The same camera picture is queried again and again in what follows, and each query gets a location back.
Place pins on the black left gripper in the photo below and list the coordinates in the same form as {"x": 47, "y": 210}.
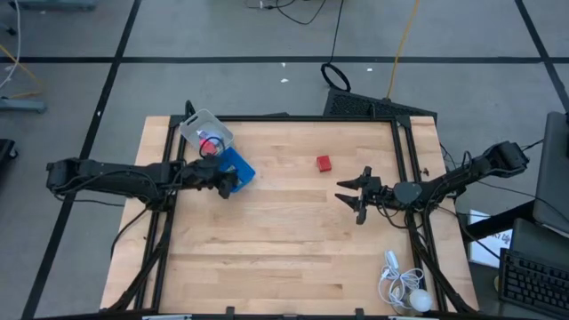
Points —
{"x": 206, "y": 173}

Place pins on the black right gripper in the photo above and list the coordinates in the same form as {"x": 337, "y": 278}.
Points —
{"x": 378, "y": 193}

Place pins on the light blue wall charger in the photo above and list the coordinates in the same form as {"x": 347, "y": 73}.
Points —
{"x": 215, "y": 134}

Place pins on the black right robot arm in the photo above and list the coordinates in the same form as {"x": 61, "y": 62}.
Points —
{"x": 467, "y": 175}

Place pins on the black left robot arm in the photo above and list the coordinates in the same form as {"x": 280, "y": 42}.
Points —
{"x": 111, "y": 180}

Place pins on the blue plastic bin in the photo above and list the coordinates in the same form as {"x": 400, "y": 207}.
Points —
{"x": 244, "y": 171}

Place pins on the grey plastic bin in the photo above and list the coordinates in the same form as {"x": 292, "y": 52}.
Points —
{"x": 193, "y": 124}

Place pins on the black mesh panel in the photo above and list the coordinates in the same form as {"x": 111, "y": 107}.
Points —
{"x": 355, "y": 104}

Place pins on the white light bulb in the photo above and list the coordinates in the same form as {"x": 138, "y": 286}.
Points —
{"x": 420, "y": 300}

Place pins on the white bar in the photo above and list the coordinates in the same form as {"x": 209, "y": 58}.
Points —
{"x": 413, "y": 317}
{"x": 166, "y": 317}

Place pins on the white paper sheet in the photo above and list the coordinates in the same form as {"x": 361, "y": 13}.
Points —
{"x": 484, "y": 255}

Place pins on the black desk bar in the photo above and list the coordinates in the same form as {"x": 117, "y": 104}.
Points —
{"x": 498, "y": 221}

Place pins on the dark grey case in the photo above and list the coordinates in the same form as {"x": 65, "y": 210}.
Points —
{"x": 540, "y": 240}

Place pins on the grey metal foot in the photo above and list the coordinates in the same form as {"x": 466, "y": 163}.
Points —
{"x": 53, "y": 4}
{"x": 22, "y": 106}

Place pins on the black keyboard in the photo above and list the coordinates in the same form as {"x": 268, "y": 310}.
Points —
{"x": 533, "y": 284}

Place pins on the black floor object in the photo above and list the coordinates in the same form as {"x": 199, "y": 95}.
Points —
{"x": 5, "y": 149}

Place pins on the black aluminium table frame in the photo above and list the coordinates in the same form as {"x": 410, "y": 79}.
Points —
{"x": 311, "y": 118}

